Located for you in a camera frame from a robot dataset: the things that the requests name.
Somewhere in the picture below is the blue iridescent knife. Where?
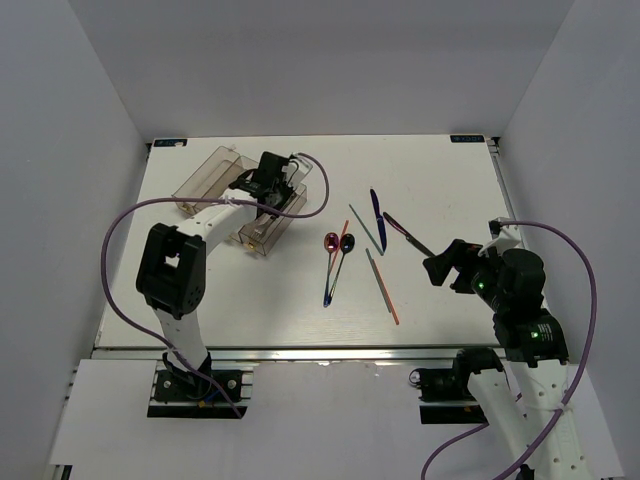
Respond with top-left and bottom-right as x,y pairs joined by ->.
370,188 -> 387,254

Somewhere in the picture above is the black iridescent knife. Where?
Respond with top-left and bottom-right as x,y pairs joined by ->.
383,212 -> 435,258

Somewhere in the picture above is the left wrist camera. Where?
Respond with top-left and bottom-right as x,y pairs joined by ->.
285,153 -> 314,189

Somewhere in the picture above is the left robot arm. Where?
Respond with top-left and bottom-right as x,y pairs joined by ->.
135,152 -> 313,399

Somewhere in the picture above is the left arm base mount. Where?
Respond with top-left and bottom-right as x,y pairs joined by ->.
147,362 -> 253,420

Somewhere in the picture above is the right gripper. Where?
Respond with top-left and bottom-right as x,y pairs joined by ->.
421,238 -> 508,311

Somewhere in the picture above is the purple cable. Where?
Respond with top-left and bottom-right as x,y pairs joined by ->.
420,220 -> 599,480
101,151 -> 330,419

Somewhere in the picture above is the teal chopstick upper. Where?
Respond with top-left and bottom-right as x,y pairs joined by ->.
348,203 -> 384,256

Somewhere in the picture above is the orange chopstick lower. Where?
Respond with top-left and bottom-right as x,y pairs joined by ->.
371,259 -> 400,326

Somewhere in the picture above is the orange chopstick near spoons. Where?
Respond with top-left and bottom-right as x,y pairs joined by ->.
329,219 -> 350,273

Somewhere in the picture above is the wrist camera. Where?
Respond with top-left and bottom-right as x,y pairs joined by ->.
285,153 -> 314,189
478,217 -> 522,258

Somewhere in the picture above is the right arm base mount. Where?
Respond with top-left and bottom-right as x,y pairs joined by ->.
408,368 -> 487,425

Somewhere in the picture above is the teal chopstick lower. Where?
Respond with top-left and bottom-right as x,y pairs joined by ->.
365,248 -> 391,313

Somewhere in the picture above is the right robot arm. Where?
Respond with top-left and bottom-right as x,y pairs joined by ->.
423,239 -> 594,479

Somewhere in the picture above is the clear acrylic utensil organizer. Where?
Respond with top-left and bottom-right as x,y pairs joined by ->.
173,146 -> 307,256

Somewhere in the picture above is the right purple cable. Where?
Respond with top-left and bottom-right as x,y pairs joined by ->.
420,220 -> 599,480

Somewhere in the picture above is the aluminium table edge rail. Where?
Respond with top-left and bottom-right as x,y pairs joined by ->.
92,345 -> 506,364

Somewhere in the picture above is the blue label right corner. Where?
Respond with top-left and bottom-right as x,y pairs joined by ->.
449,134 -> 485,143

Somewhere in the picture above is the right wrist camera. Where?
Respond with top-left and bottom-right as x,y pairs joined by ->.
478,217 -> 522,258

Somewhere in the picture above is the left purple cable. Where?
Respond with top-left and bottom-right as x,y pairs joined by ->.
101,151 -> 330,419

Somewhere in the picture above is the black spoon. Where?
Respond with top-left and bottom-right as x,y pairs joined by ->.
327,233 -> 356,307

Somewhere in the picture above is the rainbow iridescent spoon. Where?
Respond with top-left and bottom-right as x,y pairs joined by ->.
323,232 -> 340,307

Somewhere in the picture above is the teal chopstick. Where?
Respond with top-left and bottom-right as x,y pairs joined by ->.
365,248 -> 391,313
348,203 -> 384,256

